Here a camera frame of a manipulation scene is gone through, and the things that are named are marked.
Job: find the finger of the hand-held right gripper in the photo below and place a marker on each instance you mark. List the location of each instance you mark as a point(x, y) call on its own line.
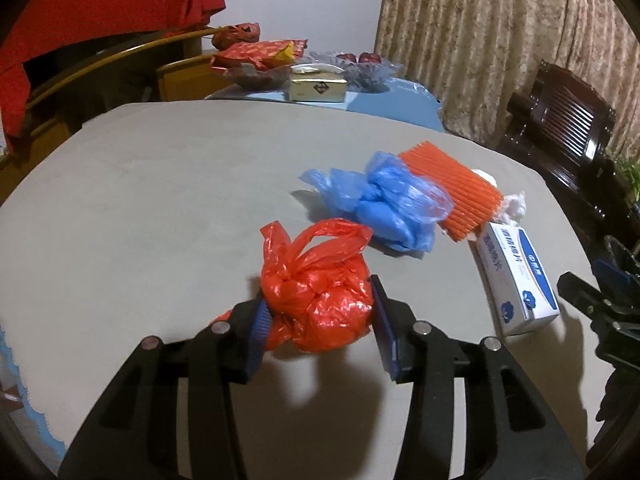
point(580, 290)
point(607, 265)

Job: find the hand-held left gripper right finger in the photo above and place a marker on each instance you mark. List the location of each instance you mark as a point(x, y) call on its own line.
point(385, 330)

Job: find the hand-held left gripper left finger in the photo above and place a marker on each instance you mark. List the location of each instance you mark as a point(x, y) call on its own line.
point(260, 330)

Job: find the red plastic bag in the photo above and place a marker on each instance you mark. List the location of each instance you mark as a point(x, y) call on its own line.
point(320, 300)

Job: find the white box with blue print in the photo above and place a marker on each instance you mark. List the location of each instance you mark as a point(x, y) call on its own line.
point(510, 280)

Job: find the blue plastic bag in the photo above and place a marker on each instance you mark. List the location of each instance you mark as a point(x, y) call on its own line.
point(395, 205)

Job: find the person's right hand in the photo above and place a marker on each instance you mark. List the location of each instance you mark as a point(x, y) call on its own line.
point(612, 395)

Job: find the dark wooden side table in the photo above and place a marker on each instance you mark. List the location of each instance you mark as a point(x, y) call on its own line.
point(610, 200)

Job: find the potted green plant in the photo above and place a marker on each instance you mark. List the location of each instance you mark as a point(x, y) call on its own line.
point(631, 175)

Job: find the dark wooden armchair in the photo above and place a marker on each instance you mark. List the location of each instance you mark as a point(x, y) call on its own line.
point(565, 115)

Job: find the blue-clothed side table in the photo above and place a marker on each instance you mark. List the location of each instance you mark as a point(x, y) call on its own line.
point(400, 105)

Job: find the blue scalloped tablecloth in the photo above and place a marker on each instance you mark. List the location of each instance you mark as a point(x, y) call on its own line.
point(30, 410)

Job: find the gold box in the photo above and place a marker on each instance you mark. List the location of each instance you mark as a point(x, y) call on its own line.
point(315, 90)

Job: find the glass plate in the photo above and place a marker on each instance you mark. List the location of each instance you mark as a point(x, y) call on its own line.
point(255, 80)

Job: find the glass fruit bowl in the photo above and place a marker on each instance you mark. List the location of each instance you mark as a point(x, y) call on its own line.
point(365, 77)

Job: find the light wooden cabinet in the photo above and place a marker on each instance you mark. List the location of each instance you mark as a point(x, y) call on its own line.
point(180, 80)

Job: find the red apple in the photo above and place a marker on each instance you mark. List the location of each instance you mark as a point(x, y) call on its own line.
point(345, 56)
point(370, 57)

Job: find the red snack packet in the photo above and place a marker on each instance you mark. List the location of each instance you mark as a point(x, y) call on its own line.
point(250, 52)

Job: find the beige patterned curtain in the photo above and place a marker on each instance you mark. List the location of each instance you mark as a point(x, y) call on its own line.
point(475, 20)

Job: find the yellow snack packet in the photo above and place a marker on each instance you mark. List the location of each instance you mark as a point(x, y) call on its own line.
point(285, 52)

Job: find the red patterned bag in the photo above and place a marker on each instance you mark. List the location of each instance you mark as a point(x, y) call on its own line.
point(235, 35)

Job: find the black television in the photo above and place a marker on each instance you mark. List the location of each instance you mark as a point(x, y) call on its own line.
point(75, 65)

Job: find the red cloth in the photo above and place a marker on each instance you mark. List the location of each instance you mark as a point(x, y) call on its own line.
point(100, 0)

